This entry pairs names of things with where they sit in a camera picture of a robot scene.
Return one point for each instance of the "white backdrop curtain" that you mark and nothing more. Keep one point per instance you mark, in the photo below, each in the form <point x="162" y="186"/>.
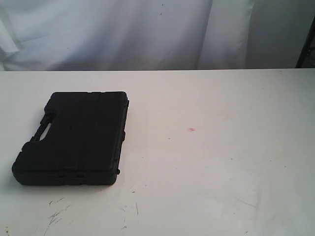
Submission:
<point x="61" y="35"/>

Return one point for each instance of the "black plastic carry case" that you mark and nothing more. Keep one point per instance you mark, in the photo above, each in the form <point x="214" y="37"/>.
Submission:
<point x="78" y="142"/>

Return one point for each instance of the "black metal stand pole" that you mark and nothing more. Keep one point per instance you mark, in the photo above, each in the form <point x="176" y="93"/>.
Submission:
<point x="305" y="21"/>

